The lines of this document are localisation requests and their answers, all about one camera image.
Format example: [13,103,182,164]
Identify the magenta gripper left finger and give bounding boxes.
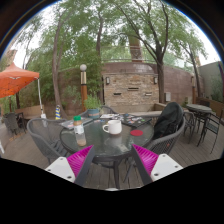
[46,145,95,186]

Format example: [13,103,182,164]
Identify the round background patio table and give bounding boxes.
[186,104,211,139]

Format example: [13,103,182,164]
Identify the clear bottle green cap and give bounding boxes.
[73,115,86,146]

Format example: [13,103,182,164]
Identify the grey wicker chair right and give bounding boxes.
[146,118,185,155]

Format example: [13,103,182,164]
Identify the round glass patio table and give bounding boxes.
[59,114,155,190]

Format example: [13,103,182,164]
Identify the grey wicker chair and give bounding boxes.
[146,118,185,155]
[27,118,70,162]
[100,105,115,115]

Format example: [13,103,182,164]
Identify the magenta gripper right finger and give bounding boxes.
[131,144,182,185]

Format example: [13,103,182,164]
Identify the orange patio umbrella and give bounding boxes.
[0,63,39,98]

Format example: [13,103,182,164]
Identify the grey wicker chair far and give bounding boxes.
[100,105,115,115]

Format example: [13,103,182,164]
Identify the wooden lamp post globe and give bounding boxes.
[80,64,87,112]

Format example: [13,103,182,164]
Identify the black jacket on chair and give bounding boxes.
[153,102,183,139]

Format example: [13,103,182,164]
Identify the colourful magazine on table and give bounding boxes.
[101,114,151,128]

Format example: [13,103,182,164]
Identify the white ceramic mug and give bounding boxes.
[103,120,122,135]

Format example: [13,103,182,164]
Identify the blue planter with plant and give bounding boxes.
[84,95,101,119]

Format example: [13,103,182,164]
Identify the grey wicker chair left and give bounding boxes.
[27,118,70,162]

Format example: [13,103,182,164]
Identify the grey laptop on table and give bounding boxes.
[59,116,94,130]

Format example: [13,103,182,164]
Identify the red round coaster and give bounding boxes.
[130,130,143,136]

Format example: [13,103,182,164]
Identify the dark chair far left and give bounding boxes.
[3,112,26,135]

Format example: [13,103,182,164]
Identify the black metal chair right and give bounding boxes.
[198,113,222,145]

